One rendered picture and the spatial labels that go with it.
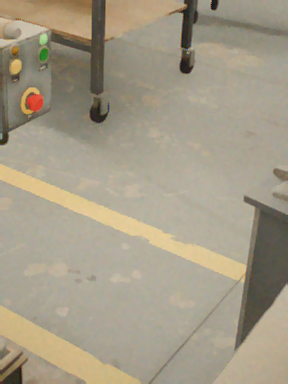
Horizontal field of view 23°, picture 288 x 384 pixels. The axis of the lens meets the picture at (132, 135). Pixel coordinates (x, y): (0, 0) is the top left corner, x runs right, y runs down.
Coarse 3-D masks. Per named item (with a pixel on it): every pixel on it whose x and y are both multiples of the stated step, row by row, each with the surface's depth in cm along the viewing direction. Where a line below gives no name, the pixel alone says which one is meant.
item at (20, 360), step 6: (6, 354) 187; (12, 360) 185; (18, 360) 188; (24, 360) 189; (6, 366) 184; (12, 366) 187; (18, 366) 187; (0, 372) 182; (6, 372) 185; (12, 372) 185; (18, 372) 191; (0, 378) 183; (6, 378) 184; (12, 378) 189; (18, 378) 192
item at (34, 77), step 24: (24, 24) 157; (0, 48) 144; (24, 48) 149; (48, 48) 155; (0, 72) 146; (24, 72) 152; (48, 72) 159; (0, 96) 149; (24, 96) 153; (48, 96) 161; (0, 120) 152; (24, 120) 156; (0, 144) 160
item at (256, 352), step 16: (272, 320) 103; (256, 336) 100; (272, 336) 100; (240, 352) 97; (256, 352) 97; (272, 352) 97; (224, 368) 94; (240, 368) 94; (256, 368) 94; (272, 368) 95
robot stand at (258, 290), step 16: (272, 176) 186; (256, 192) 179; (256, 208) 181; (272, 208) 173; (256, 224) 181; (272, 224) 176; (256, 240) 181; (272, 240) 178; (256, 256) 183; (272, 256) 179; (256, 272) 185; (272, 272) 181; (256, 288) 186; (272, 288) 183; (256, 304) 188; (272, 304) 185; (240, 320) 197; (256, 320) 190; (240, 336) 197
